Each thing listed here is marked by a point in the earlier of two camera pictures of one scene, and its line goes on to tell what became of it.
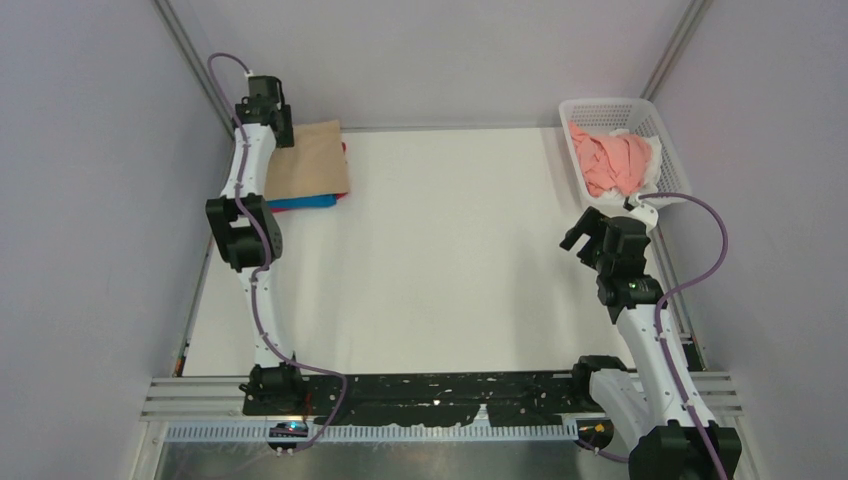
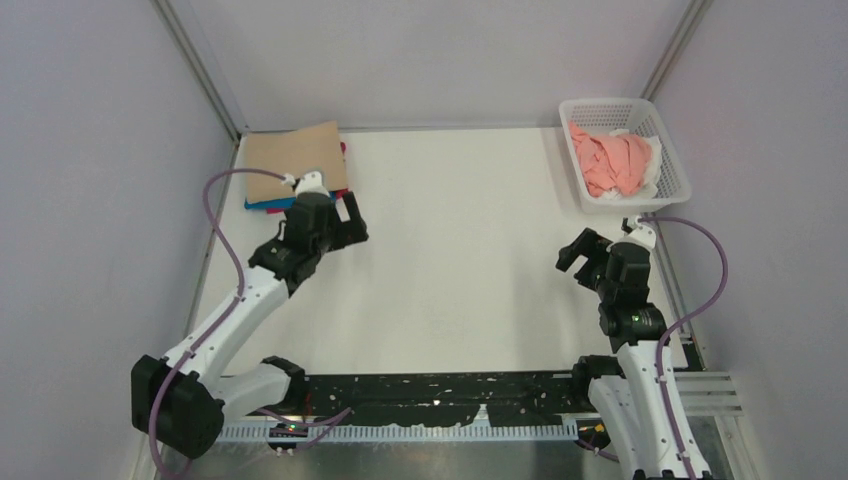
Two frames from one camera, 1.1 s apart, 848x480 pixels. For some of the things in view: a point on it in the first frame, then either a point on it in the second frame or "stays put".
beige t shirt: (314, 166) stays put
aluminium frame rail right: (655, 82) stays put
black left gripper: (285, 139) to (352, 229)
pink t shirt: (621, 161) stays put
